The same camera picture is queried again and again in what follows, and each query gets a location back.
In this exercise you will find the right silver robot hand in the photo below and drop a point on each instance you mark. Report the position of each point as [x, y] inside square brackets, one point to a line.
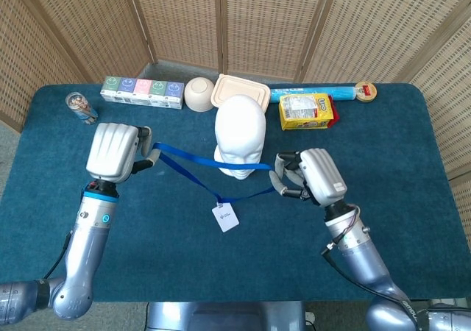
[324, 176]

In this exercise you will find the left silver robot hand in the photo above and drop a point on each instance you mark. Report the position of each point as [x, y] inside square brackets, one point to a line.
[110, 151]

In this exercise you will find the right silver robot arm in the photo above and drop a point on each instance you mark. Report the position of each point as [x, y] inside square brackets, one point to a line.
[360, 265]

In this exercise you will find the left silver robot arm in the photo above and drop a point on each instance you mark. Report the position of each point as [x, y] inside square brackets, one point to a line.
[84, 253]

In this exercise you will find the clear jar of pencils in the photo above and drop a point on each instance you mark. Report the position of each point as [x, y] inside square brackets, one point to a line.
[82, 108]

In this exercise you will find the yellow snack bag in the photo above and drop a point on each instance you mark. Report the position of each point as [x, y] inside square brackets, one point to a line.
[301, 115]

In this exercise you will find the pastel tissue multipack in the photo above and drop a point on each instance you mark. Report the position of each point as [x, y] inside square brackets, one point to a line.
[141, 90]

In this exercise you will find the light blue rolled tube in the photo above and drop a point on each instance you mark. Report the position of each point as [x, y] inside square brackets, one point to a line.
[312, 90]

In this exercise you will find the white foam mannequin head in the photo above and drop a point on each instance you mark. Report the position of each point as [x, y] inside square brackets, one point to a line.
[239, 132]

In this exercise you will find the beige upturned bowl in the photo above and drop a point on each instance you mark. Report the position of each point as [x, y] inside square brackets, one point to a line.
[198, 93]

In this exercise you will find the teal tablecloth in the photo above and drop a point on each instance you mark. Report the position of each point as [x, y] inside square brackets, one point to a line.
[165, 265]

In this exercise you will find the beige lunch box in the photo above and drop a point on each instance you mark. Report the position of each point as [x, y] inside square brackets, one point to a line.
[228, 88]

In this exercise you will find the wicker folding screen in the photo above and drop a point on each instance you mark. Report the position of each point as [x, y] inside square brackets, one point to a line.
[257, 22]

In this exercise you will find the grey robot torso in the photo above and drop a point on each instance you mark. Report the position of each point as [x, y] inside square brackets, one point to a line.
[221, 318]

